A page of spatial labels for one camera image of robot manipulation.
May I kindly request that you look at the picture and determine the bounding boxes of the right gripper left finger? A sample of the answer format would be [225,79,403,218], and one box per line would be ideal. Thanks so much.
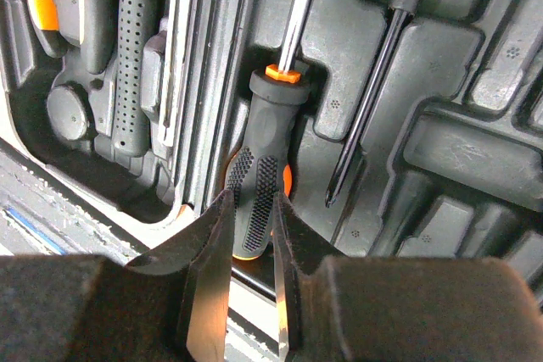
[1,191,234,361]

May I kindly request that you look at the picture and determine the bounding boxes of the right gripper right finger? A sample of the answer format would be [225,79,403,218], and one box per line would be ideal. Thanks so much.
[272,192,542,361]

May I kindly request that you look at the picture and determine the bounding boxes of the black orange screwdriver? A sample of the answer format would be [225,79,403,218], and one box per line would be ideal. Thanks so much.
[225,0,311,260]

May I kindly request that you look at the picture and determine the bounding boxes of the steel claw hammer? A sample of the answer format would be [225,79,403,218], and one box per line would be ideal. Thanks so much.
[111,0,158,158]

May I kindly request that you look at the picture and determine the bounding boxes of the black plastic tool case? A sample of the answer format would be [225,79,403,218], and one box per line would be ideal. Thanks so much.
[1,0,542,296]

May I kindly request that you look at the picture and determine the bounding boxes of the small orange screwdriver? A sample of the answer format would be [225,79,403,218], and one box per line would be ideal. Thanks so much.
[325,0,421,207]

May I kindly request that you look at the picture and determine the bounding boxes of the small needle nose pliers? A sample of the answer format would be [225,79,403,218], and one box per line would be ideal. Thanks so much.
[159,0,192,147]

